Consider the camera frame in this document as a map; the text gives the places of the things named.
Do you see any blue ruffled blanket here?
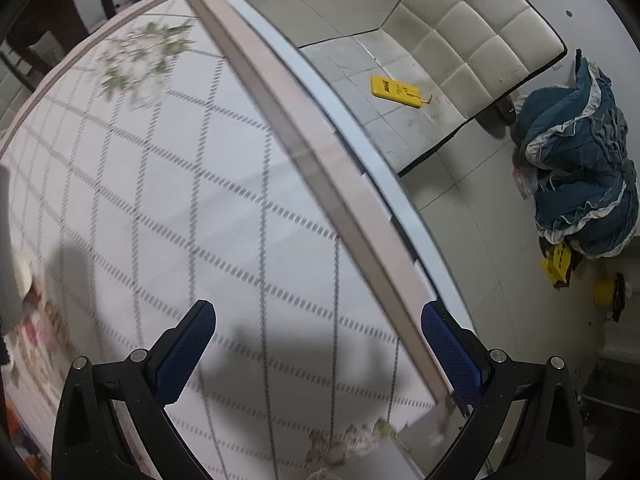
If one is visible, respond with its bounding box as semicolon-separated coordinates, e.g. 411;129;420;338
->
512;51;639;260

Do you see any grey plastic mug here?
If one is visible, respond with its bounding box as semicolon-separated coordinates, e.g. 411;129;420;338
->
0;167;24;336

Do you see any floral patterned tablecloth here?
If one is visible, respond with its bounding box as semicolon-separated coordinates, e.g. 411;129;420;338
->
1;0;458;479

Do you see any yellow flat box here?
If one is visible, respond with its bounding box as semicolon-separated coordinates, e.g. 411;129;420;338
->
370;75;433;108

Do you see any white padded chair right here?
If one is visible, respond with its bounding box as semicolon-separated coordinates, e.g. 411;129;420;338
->
299;0;569;177

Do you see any yellow package on floor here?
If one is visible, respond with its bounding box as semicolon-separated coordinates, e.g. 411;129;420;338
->
541;242;572;289

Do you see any dark wooden chair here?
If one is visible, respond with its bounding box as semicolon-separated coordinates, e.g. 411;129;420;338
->
1;0;116;75

